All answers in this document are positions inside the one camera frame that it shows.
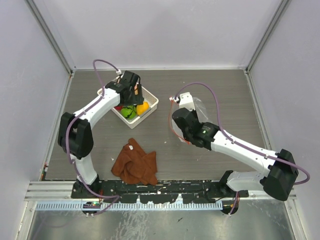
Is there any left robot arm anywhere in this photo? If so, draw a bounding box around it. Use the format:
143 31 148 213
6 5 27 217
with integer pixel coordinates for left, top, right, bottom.
57 70 144 198

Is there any aluminium frame post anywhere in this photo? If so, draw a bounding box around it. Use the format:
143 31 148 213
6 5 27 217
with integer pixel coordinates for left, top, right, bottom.
24 0 74 76
245 0 291 74

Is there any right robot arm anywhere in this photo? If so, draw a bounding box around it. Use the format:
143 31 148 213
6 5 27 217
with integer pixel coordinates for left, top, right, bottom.
172 107 299 202

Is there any clear zip top bag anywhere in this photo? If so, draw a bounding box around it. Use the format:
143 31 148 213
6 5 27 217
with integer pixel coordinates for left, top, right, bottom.
168 97 209 145

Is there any white slotted cable duct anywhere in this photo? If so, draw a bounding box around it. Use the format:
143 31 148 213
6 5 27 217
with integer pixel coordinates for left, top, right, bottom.
35 200 223 212

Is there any right aluminium frame post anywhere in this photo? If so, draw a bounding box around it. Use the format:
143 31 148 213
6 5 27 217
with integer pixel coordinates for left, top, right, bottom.
245 0 291 74

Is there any brown cloth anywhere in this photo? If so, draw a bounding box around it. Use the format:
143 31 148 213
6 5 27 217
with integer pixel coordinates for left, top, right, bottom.
111 138 158 186

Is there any pink peach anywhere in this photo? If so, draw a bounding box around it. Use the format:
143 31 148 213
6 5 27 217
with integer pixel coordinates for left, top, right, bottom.
134 84 139 95

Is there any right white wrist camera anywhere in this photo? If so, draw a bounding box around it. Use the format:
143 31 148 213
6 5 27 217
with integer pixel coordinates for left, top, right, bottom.
169 92 196 112

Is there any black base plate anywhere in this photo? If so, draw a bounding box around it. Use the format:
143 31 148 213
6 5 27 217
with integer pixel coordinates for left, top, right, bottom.
71 179 250 205

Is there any white plastic basket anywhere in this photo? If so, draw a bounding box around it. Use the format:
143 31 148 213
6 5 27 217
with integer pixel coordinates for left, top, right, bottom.
97 87 159 129

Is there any left aluminium frame post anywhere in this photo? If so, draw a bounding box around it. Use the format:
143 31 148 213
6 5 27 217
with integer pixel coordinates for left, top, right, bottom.
24 0 74 76

